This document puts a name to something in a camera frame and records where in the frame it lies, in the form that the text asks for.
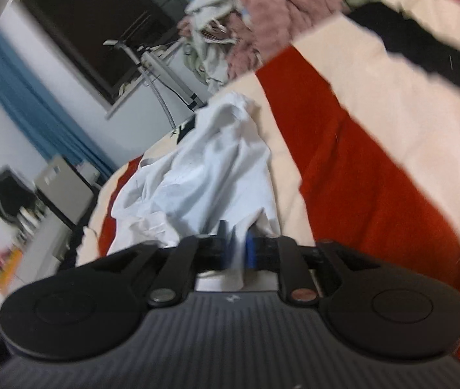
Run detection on white t-shirt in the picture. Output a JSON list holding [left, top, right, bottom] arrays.
[[108, 92, 280, 291]]

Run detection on grey black chair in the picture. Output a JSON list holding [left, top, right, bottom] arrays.
[[34, 156, 100, 271]]

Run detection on white dresser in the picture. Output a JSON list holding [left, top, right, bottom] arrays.
[[0, 161, 102, 293]]

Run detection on striped fleece blanket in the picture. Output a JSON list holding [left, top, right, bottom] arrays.
[[56, 0, 460, 378]]

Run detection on cosmetic bottles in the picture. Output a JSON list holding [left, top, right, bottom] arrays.
[[15, 205, 46, 244]]

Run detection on left blue curtain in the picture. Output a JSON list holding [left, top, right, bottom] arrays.
[[0, 32, 116, 178]]

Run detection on orange box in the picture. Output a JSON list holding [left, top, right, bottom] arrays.
[[0, 247, 23, 295]]

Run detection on garment steamer stand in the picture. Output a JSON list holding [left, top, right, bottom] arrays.
[[103, 40, 205, 129]]

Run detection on grey white hoodie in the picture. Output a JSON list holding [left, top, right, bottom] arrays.
[[179, 0, 242, 94]]

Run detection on pink fluffy blanket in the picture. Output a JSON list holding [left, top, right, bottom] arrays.
[[176, 0, 345, 82]]

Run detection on dark window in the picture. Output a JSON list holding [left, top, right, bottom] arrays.
[[21, 0, 188, 104]]

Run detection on wavy frame mirror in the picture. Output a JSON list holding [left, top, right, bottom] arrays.
[[0, 167, 36, 227]]

